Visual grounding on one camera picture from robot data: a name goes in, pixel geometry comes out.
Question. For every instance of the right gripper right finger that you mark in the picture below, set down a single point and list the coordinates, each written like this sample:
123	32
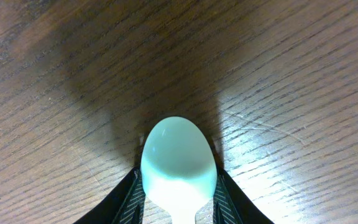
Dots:
232	206

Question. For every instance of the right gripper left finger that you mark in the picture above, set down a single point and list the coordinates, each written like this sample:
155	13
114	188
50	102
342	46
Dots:
123	205

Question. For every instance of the green plastic spoon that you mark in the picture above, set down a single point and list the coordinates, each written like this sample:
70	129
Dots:
178	169

